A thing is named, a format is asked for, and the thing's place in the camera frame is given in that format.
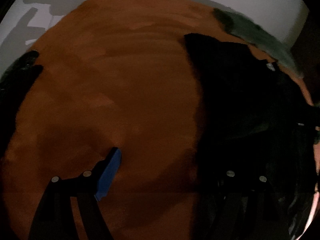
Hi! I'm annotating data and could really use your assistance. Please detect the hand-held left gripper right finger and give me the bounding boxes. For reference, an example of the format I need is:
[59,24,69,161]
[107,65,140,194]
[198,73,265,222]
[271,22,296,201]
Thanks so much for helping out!
[196,146,291,240]

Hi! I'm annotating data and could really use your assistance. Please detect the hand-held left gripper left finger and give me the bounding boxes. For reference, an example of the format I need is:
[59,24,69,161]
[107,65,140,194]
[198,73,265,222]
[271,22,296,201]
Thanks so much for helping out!
[27,146,123,240]

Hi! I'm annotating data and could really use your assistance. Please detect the black shirt with grey print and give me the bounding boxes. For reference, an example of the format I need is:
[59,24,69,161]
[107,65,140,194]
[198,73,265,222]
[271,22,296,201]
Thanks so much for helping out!
[184,32,315,230]

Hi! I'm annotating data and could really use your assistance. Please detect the person's right forearm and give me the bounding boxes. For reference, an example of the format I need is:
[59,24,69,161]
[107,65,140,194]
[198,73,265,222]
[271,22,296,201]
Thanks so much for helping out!
[306,180,320,233]

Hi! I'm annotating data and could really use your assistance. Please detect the orange fleece blanket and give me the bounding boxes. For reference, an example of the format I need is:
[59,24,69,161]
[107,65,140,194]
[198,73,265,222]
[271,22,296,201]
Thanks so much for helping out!
[0,0,314,240]

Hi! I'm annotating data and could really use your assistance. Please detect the folded grey-green garment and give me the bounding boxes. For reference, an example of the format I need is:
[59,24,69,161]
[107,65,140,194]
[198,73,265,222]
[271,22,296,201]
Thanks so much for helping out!
[212,7,304,78]

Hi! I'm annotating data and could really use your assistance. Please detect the brown wooden door frame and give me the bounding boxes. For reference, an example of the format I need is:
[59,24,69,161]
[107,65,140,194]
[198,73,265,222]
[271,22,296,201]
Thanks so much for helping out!
[291,10,320,85]

